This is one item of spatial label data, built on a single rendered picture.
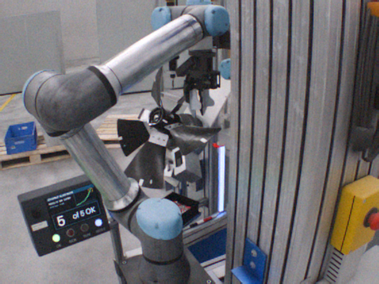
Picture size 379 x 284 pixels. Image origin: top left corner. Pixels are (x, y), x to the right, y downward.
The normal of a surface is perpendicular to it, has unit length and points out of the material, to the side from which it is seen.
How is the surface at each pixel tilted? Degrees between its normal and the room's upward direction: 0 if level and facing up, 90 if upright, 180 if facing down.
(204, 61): 90
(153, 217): 7
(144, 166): 50
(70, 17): 90
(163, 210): 7
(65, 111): 95
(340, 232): 90
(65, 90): 56
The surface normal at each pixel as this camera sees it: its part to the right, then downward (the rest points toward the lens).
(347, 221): -0.89, 0.19
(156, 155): 0.11, -0.30
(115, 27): 0.25, 0.36
